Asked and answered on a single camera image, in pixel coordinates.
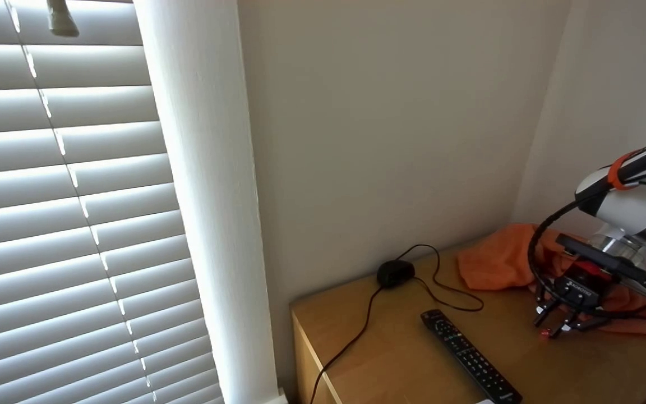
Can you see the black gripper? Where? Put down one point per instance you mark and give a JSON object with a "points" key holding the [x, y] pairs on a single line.
{"points": [[582, 286]]}

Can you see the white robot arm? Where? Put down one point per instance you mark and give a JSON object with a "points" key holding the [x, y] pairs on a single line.
{"points": [[615, 195]]}

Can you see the orange towel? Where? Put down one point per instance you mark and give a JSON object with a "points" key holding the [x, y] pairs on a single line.
{"points": [[499, 262]]}

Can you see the black remote control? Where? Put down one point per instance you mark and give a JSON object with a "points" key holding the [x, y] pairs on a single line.
{"points": [[479, 368]]}

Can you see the black round device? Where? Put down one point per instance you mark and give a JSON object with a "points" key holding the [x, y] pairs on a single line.
{"points": [[392, 275]]}

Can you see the light wooden dresser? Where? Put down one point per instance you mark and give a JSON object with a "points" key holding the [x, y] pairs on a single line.
{"points": [[361, 344]]}

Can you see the white window blinds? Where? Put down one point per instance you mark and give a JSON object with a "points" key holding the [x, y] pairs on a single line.
{"points": [[97, 290]]}

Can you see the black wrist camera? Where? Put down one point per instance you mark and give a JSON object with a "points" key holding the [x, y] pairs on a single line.
{"points": [[612, 263]]}

